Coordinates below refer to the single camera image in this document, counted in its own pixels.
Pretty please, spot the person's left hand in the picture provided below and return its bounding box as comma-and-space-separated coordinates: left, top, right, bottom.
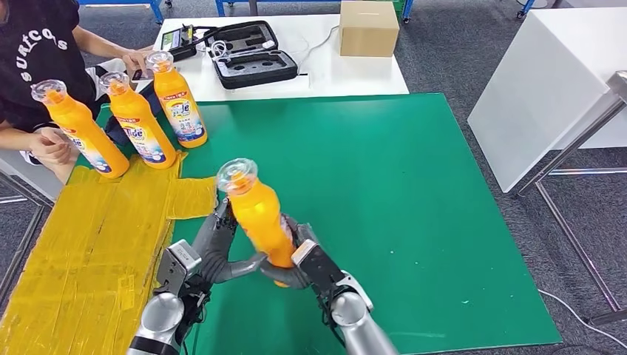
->
121, 48, 153, 75

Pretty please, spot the green table mat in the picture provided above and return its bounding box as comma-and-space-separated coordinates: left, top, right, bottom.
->
75, 92, 563, 355

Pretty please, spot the white table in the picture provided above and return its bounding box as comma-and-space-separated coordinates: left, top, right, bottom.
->
146, 13, 410, 104

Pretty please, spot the black foam-lined case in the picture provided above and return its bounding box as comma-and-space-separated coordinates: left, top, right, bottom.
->
203, 20, 299, 91

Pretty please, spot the person's right hand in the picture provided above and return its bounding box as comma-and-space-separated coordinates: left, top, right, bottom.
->
28, 126, 75, 166

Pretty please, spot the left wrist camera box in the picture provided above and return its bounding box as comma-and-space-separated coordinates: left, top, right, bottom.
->
155, 239, 203, 297

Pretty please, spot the steel stand frame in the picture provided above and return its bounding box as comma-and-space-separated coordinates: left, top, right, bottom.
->
516, 70, 627, 327

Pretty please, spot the white floor cable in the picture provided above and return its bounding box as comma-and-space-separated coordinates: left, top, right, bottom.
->
538, 288, 627, 350

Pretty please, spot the cardboard box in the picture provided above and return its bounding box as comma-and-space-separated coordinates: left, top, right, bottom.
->
339, 0, 401, 58

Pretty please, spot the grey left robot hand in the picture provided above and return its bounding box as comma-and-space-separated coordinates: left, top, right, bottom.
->
191, 198, 268, 285

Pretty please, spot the white charger cable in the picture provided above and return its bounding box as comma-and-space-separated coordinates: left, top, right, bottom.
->
210, 38, 278, 62

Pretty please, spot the black device with green screen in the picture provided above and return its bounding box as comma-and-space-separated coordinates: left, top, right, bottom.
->
159, 24, 199, 63

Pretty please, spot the yellow tape patch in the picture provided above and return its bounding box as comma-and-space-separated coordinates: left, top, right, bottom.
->
0, 150, 219, 355

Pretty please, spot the white cable on table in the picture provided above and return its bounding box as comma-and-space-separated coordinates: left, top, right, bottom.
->
296, 23, 342, 73

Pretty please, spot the orange detergent bottle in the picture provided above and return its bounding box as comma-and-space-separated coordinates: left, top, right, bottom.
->
146, 50, 209, 149
30, 79, 131, 180
99, 71, 177, 171
216, 158, 297, 288

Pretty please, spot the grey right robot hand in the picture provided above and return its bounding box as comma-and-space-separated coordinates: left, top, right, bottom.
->
260, 213, 320, 291

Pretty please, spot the white cabinet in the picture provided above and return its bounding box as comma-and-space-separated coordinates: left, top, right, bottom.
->
466, 6, 627, 194

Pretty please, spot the grey metal frame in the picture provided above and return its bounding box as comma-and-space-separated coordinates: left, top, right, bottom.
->
0, 171, 54, 305

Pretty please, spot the person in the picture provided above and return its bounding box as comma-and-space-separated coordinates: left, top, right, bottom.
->
0, 0, 155, 185

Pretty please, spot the grey seat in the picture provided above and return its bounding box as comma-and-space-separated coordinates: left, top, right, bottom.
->
0, 149, 62, 203

